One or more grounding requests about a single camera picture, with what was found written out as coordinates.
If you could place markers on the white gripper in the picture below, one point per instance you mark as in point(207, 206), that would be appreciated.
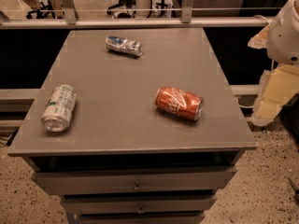
point(284, 39)

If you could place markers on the silver blue redbull can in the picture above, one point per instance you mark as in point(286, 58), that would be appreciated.
point(124, 45)

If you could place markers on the red coca-cola can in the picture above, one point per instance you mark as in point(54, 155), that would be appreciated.
point(179, 102)

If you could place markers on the white green soda can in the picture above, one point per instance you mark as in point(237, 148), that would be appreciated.
point(58, 113)

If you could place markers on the grey drawer cabinet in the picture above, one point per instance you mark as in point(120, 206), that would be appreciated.
point(123, 160)

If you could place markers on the black office chair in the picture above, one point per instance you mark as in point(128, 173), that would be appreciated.
point(128, 6)

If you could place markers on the metal railing frame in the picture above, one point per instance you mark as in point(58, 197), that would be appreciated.
point(94, 14)

